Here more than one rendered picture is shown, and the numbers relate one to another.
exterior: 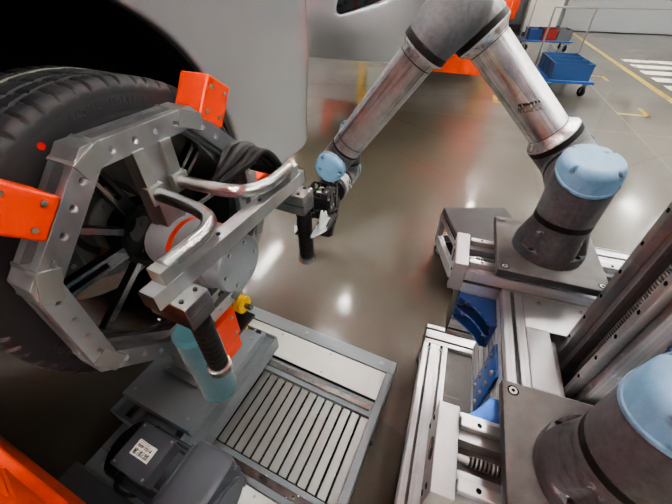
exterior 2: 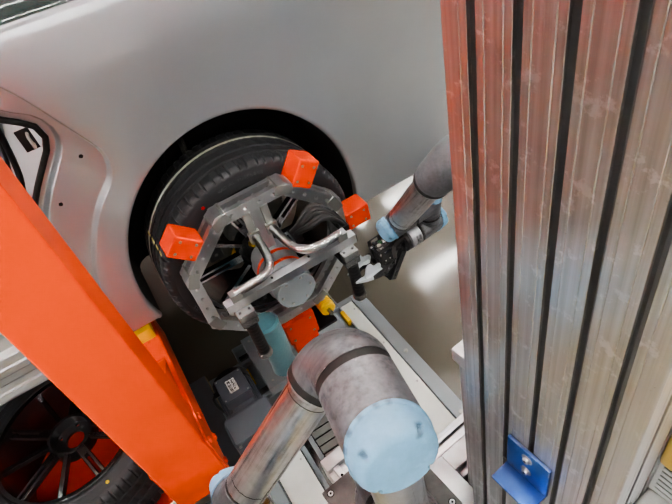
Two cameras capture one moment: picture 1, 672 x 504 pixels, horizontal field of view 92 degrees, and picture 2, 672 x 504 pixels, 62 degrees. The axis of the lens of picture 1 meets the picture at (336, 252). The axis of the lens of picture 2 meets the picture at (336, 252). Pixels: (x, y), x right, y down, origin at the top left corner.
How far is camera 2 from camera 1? 1.07 m
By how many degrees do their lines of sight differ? 33
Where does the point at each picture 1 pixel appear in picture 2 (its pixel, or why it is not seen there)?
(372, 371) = (447, 415)
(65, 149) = (210, 216)
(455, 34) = (436, 187)
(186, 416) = (272, 377)
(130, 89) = (253, 168)
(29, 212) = (190, 249)
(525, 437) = not seen: hidden behind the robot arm
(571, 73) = not seen: outside the picture
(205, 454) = (264, 405)
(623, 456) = not seen: hidden behind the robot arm
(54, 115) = (210, 192)
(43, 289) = (191, 283)
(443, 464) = (335, 455)
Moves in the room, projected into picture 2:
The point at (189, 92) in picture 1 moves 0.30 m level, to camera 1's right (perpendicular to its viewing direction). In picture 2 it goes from (289, 167) to (376, 190)
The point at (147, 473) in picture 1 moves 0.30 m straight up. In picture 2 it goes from (229, 399) to (197, 350)
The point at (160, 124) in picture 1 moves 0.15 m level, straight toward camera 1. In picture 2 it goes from (261, 197) to (251, 234)
